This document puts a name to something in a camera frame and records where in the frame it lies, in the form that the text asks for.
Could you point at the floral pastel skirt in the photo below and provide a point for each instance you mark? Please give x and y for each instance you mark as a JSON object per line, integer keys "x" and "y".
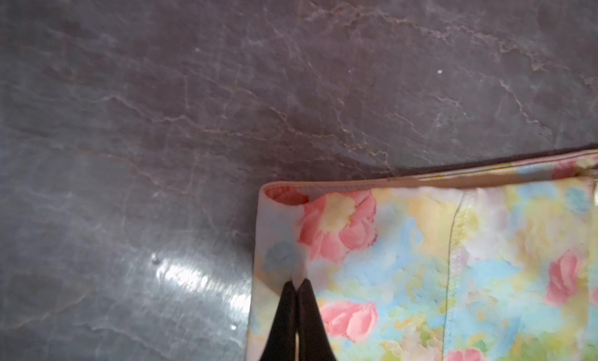
{"x": 489, "y": 263}

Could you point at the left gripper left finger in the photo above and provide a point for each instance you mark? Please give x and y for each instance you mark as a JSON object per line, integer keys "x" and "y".
{"x": 281, "y": 342}

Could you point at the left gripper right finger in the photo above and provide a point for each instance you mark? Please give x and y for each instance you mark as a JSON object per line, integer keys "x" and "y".
{"x": 313, "y": 343}

